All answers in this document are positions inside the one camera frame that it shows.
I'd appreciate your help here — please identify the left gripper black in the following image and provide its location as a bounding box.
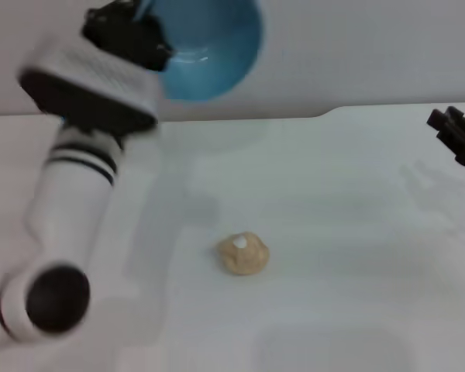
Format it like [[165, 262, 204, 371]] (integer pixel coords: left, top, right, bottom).
[[81, 0, 175, 73]]

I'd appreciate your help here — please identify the blue bowl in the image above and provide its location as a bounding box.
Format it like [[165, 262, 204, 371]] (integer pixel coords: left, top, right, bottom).
[[133, 0, 264, 102]]

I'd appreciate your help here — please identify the beige egg yolk pastry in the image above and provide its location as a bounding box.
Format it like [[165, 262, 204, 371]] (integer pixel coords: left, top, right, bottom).
[[215, 231, 271, 277]]

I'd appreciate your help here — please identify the left wrist camera black silver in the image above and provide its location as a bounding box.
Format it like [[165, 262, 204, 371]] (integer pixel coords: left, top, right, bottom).
[[17, 36, 162, 136]]

